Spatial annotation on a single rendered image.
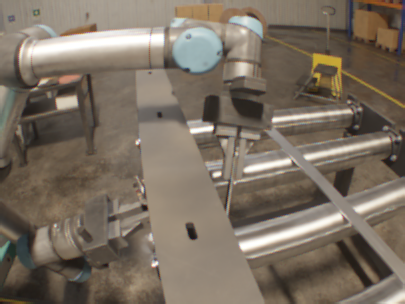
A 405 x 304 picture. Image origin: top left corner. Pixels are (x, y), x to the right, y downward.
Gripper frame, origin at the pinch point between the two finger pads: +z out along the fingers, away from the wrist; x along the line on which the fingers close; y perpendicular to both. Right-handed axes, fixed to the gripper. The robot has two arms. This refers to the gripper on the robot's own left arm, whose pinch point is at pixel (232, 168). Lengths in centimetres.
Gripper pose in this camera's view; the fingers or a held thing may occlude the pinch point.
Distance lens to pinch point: 61.5
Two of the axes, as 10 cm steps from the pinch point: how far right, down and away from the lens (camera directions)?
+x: -9.8, -1.1, -1.8
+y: -1.8, -0.7, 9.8
